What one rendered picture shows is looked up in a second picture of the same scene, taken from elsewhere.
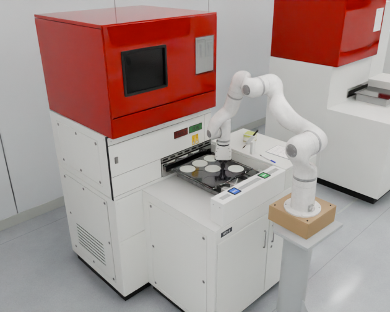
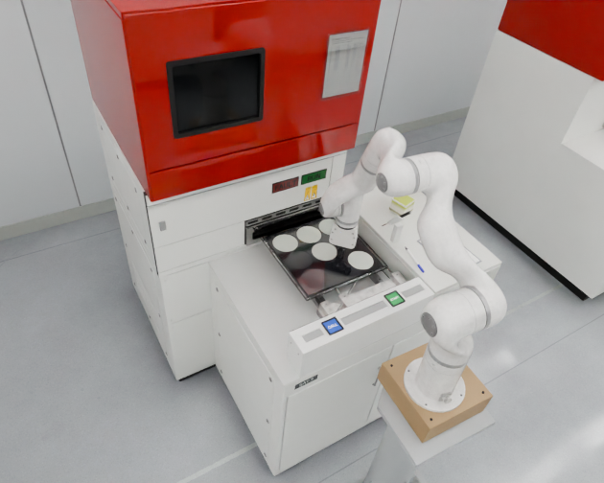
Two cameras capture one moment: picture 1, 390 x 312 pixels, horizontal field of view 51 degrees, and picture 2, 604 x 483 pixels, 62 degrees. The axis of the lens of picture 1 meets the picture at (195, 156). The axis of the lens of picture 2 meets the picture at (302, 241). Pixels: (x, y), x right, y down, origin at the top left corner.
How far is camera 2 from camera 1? 95 cm
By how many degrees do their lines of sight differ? 20
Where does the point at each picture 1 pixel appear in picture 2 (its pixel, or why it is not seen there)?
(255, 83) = (402, 177)
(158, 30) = (249, 20)
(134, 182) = (195, 253)
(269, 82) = (430, 175)
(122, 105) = (170, 151)
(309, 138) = (468, 313)
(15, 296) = (46, 335)
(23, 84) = not seen: hidden behind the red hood
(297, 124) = (458, 270)
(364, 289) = (516, 449)
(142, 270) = (205, 352)
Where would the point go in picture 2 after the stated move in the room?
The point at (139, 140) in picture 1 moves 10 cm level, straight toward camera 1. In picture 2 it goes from (206, 197) to (200, 216)
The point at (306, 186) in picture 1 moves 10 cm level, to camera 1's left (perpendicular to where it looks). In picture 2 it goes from (444, 372) to (408, 363)
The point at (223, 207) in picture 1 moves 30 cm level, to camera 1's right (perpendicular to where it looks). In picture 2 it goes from (303, 356) to (398, 379)
